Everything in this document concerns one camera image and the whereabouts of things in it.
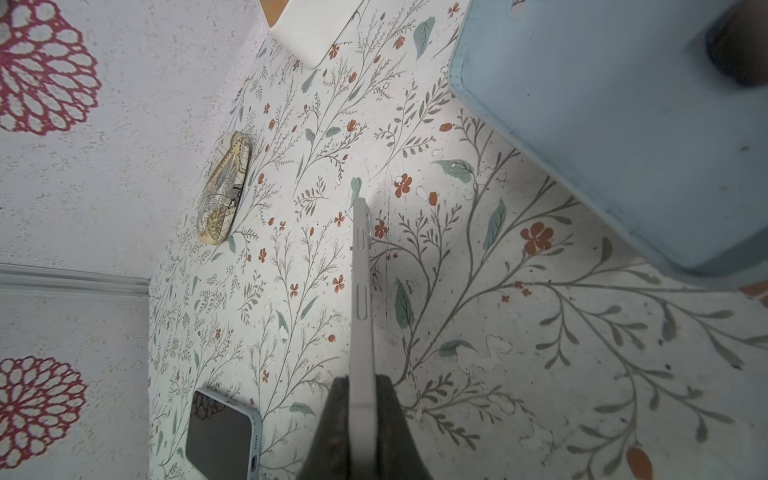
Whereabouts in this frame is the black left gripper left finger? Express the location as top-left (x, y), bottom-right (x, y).
top-left (297, 377), bottom-right (349, 480)

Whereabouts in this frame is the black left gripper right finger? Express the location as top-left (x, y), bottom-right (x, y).
top-left (376, 375), bottom-right (432, 480)

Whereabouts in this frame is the black phone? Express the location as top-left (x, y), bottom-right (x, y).
top-left (186, 387), bottom-right (263, 480)

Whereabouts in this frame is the light blue phone case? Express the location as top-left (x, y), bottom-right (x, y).
top-left (449, 1), bottom-right (767, 288)

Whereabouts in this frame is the clear plastic bag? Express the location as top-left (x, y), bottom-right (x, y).
top-left (196, 132), bottom-right (251, 245)

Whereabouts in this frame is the white wooden-top tissue box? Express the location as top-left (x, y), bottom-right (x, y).
top-left (260, 0), bottom-right (362, 68)

